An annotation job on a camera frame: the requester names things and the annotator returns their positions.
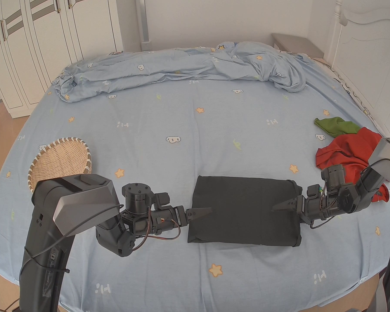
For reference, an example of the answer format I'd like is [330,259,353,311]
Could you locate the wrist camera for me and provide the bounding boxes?
[153,192,170,208]
[307,184,323,200]

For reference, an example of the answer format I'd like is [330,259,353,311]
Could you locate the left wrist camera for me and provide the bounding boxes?
[153,192,170,208]

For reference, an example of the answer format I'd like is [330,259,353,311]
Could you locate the white wall pipe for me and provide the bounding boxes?
[133,0,151,50]

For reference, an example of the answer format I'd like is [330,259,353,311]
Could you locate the pale blue quilt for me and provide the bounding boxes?
[50,40,307,103]

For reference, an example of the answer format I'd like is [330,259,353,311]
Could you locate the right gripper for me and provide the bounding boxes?
[296,195,329,225]

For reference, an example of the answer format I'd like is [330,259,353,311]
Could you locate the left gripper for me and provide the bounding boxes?
[149,204,188,239]

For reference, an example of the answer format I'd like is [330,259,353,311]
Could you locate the grey bedside table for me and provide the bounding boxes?
[272,32,325,59]

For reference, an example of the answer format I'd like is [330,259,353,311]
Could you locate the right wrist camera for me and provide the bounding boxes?
[307,184,323,200]

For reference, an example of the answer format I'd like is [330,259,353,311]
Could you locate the white wardrobe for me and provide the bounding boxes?
[0,0,124,119]

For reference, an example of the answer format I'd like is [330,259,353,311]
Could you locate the round woven basket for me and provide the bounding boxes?
[28,137,92,194]

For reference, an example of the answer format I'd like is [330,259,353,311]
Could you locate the black button shirt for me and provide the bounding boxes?
[187,175,303,248]

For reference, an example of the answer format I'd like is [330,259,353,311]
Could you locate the green garment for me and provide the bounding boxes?
[314,116,361,136]

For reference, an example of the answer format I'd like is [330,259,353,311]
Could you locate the bed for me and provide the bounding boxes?
[0,0,390,312]

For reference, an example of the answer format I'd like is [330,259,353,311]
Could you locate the black cable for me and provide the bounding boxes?
[0,204,125,312]

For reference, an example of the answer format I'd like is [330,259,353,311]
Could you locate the red polo shirt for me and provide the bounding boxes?
[316,127,390,204]

